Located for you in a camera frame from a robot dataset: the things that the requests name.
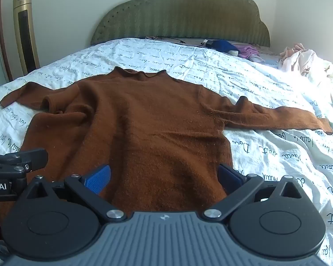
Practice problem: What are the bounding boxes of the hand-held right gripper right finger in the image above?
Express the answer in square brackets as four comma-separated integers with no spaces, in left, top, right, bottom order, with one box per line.
[202,164,304,223]

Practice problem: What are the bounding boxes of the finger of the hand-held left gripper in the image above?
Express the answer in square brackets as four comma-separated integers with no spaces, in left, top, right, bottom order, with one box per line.
[0,148,49,171]

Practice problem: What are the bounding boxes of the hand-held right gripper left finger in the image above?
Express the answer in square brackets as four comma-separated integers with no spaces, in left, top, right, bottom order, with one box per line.
[25,164,127,224]

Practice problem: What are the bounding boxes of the brown knit sweater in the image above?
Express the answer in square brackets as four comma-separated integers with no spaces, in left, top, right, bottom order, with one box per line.
[0,68,333,240]

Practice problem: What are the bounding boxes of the pile of pink clothes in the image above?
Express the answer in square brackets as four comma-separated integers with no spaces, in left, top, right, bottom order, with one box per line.
[279,43,326,76]

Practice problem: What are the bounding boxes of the white script-printed bed sheet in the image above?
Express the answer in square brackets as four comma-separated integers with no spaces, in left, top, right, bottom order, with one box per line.
[0,37,333,266]

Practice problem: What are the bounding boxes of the gold tower fan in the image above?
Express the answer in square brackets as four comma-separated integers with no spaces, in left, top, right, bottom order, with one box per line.
[12,0,41,76]

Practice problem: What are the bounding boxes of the grey blue cloth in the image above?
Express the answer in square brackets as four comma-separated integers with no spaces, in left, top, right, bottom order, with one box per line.
[252,55,278,65]

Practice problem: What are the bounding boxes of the purple cloth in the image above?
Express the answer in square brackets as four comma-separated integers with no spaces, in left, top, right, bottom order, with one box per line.
[234,44,260,59]

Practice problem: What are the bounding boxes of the dark blue cloth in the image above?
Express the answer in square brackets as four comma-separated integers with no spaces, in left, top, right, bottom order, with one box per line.
[211,39,240,54]

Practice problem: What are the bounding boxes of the pale yellow cloth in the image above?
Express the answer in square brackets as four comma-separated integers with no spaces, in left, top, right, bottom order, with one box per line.
[321,60,333,83]

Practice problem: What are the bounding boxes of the green padded headboard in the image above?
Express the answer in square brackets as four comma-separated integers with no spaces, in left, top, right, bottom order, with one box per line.
[90,0,271,47]

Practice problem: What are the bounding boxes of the brown wooden frame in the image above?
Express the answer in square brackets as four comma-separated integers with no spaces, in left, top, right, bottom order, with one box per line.
[0,0,14,83]

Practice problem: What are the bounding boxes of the black cable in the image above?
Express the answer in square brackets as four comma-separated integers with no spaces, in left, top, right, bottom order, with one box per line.
[153,35,185,44]

